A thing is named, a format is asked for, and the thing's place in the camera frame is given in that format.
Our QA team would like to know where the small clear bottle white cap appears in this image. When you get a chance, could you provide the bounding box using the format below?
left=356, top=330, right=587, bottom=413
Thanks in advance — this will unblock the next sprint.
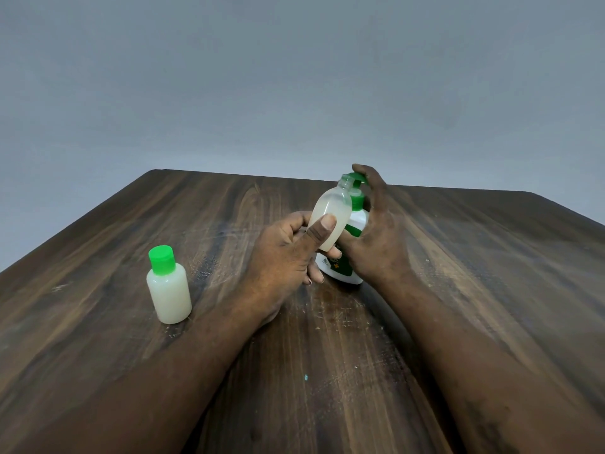
left=308, top=174, right=362, bottom=253

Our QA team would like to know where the person's right hand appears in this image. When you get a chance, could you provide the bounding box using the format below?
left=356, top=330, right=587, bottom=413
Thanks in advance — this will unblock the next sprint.
left=336, top=163, right=415, bottom=285

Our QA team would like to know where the person's left forearm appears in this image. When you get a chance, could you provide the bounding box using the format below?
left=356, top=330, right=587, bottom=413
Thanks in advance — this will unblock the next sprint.
left=14, top=295, right=263, bottom=454

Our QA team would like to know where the green bottle cap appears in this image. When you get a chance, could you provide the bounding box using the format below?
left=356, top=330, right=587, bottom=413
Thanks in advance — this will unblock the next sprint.
left=147, top=245, right=175, bottom=277

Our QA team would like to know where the person's right forearm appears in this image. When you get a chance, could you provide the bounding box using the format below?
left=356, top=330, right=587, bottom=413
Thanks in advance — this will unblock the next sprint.
left=387, top=267, right=605, bottom=454

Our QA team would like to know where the white hand sanitizer pump bottle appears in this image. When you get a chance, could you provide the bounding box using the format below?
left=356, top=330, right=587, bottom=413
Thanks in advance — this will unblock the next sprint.
left=315, top=172, right=371, bottom=285

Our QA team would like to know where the small clear bottle green-capped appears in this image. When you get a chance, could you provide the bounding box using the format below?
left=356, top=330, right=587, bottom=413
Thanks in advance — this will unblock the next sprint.
left=146, top=263, right=193, bottom=325

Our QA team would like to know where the person's left hand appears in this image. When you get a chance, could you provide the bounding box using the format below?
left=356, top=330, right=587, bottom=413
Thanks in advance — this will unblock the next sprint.
left=239, top=211, right=343, bottom=328

